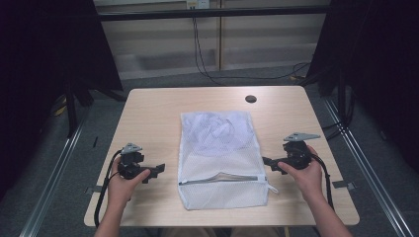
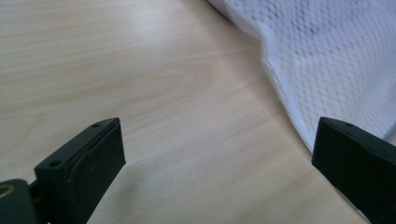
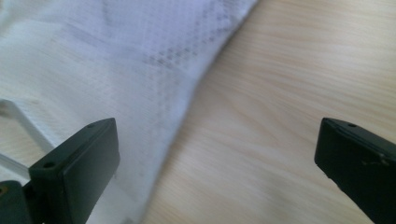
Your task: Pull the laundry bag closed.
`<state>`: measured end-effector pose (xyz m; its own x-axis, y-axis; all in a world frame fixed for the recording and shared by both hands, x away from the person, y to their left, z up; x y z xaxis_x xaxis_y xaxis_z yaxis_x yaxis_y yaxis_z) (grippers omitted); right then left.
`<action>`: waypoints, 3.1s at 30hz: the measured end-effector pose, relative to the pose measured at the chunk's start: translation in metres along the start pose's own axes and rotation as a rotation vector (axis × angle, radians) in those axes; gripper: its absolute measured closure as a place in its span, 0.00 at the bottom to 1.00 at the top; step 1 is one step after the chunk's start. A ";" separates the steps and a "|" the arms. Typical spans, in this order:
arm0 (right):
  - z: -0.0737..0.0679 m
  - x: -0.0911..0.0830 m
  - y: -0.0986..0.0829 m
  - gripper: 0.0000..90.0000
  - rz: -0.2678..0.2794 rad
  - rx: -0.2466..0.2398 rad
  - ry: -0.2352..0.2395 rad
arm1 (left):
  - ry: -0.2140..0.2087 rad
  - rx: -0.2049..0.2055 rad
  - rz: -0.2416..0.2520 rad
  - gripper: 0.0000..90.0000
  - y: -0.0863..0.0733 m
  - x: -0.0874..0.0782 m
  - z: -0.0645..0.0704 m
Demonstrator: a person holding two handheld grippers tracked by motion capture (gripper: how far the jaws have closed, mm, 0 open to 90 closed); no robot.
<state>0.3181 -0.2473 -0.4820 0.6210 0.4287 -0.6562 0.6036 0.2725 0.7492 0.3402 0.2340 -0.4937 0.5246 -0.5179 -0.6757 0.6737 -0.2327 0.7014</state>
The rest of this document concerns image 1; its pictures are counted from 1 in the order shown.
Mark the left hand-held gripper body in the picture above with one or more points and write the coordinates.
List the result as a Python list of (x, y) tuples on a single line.
[(130, 164)]

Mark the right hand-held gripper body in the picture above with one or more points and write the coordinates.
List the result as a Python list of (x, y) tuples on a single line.
[(296, 154)]

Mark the white mesh laundry bag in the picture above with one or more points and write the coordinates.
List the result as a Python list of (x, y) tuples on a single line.
[(220, 184)]

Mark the person's left hand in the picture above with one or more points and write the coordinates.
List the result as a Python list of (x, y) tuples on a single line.
[(120, 189)]

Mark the person's right hand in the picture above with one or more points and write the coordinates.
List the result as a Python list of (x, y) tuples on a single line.
[(309, 181)]

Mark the grey tape strip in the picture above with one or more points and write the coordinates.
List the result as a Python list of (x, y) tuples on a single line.
[(96, 189), (342, 184)]

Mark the white garment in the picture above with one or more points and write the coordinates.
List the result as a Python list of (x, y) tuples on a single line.
[(214, 131)]

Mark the black stand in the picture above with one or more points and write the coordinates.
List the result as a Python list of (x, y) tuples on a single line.
[(342, 98), (70, 112)]

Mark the black curtain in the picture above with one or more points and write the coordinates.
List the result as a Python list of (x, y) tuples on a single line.
[(39, 65), (378, 65)]

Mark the black horizontal bar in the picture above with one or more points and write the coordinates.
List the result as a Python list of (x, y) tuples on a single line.
[(210, 13)]

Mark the metal floor rail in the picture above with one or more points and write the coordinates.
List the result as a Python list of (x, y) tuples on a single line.
[(369, 177), (52, 184)]

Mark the white wall socket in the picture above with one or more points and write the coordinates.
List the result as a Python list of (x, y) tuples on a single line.
[(197, 3)]

